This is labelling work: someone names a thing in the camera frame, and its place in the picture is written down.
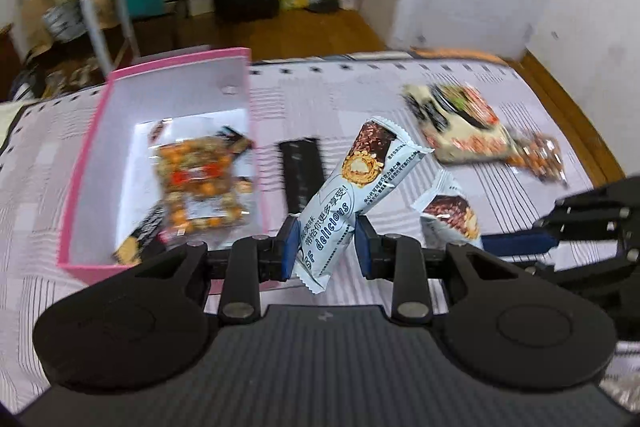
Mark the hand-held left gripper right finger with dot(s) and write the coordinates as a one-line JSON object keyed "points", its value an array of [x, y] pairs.
{"points": [[364, 249]]}

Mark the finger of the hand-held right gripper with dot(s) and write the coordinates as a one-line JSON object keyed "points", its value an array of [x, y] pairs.
{"points": [[520, 241], [590, 277]]}

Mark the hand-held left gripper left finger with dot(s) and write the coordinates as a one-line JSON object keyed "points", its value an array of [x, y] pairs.
{"points": [[289, 249]]}

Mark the pale blue wafer bar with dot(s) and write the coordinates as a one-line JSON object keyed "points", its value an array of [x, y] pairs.
{"points": [[350, 187], [450, 214]]}

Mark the pink cardboard box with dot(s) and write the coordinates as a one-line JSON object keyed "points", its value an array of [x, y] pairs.
{"points": [[180, 87]]}

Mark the black flat pouch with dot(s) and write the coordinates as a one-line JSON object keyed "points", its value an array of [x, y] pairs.
{"points": [[300, 172]]}

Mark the clear coated peanut packet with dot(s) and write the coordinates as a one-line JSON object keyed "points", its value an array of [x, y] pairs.
{"points": [[542, 157]]}

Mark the cream instant noodle packet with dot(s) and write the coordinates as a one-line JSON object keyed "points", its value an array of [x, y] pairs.
{"points": [[460, 127]]}

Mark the orange blanket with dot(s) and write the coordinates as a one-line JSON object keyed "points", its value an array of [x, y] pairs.
{"points": [[460, 55]]}

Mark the black round base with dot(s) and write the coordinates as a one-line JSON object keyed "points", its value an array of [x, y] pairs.
{"points": [[322, 6]]}

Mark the black bag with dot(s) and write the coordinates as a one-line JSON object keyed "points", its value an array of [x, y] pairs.
{"points": [[60, 79]]}

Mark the grey beige pillow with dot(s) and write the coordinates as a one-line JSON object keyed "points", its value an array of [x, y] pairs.
{"points": [[10, 122]]}

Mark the white round package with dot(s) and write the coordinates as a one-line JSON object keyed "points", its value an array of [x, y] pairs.
{"points": [[62, 22]]}

